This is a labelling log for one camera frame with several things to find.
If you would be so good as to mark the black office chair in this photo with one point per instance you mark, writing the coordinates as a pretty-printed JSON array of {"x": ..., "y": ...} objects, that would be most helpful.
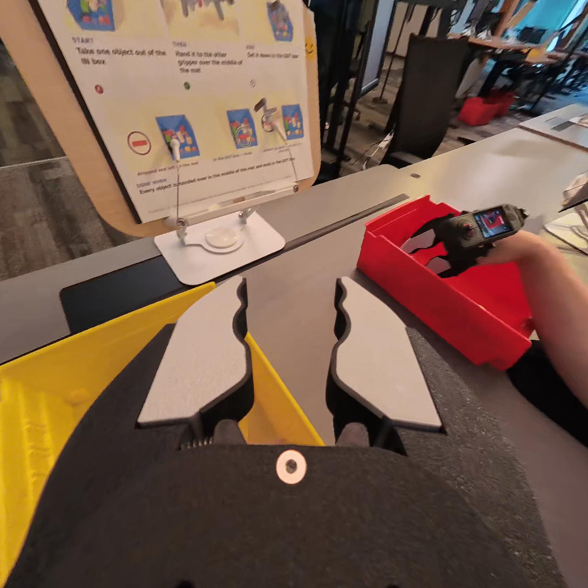
[{"x": 427, "y": 101}]

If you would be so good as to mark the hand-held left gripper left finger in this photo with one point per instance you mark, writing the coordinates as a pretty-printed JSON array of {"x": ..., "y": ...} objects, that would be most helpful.
[{"x": 202, "y": 363}]

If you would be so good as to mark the yellow plastic bin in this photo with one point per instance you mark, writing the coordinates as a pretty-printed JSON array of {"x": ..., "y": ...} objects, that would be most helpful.
[{"x": 55, "y": 367}]

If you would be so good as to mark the wooden framed instruction sign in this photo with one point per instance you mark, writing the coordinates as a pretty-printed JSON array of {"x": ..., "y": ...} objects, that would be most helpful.
[{"x": 206, "y": 138}]

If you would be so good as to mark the red storage tote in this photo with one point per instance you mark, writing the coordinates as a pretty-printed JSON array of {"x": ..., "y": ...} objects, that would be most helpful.
[{"x": 482, "y": 110}]

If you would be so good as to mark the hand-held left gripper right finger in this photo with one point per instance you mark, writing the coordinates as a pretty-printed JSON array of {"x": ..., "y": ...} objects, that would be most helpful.
[{"x": 381, "y": 367}]

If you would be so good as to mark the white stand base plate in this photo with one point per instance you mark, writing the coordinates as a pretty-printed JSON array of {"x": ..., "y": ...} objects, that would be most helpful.
[{"x": 257, "y": 248}]

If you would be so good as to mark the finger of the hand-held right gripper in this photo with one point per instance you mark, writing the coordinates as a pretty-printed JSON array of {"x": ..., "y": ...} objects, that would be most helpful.
[
  {"x": 420, "y": 241},
  {"x": 441, "y": 265}
]

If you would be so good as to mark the red plastic bin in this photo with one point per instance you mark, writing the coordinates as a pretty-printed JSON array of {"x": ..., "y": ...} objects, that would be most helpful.
[{"x": 459, "y": 312}]

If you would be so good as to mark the person's right forearm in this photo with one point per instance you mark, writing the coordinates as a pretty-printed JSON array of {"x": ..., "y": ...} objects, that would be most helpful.
[{"x": 560, "y": 312}]

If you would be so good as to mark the rolling display screen stand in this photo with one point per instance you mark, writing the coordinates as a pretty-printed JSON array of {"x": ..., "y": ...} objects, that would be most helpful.
[{"x": 376, "y": 46}]

